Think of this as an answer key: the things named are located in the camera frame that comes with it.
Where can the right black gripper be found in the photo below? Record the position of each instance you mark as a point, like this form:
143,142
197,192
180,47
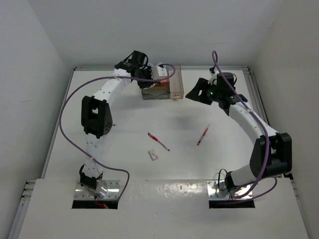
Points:
202,84

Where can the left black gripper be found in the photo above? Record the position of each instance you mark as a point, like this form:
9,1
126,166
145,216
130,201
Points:
143,85

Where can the white eraser block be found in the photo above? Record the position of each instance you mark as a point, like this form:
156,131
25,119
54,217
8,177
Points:
153,154

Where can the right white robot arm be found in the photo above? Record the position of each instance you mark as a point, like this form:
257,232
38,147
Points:
272,151

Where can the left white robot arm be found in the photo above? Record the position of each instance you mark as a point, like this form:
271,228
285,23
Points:
96,117

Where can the transparent tiered desk organizer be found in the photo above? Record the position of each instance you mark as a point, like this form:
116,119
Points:
157,91

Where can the red gel pen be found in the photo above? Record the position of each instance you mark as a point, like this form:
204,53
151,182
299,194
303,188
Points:
156,139

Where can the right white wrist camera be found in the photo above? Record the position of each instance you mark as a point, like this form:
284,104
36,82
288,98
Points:
213,72

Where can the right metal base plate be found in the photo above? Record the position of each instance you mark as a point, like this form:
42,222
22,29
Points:
217,191

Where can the metal base plate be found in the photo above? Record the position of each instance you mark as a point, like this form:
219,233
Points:
105,190
217,191

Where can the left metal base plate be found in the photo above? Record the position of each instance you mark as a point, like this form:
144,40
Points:
105,190

